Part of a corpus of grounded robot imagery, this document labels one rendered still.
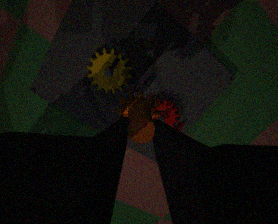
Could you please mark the red gear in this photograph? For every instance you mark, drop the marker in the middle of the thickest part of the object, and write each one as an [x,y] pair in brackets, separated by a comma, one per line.
[167,110]

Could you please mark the yellow gear with black stripe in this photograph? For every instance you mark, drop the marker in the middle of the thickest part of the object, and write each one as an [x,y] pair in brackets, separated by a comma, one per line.
[116,64]

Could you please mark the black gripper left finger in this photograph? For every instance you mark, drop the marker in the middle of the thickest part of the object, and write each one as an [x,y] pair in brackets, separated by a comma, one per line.
[95,161]

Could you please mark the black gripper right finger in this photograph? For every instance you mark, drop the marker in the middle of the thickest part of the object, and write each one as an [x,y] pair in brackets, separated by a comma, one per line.
[194,174]

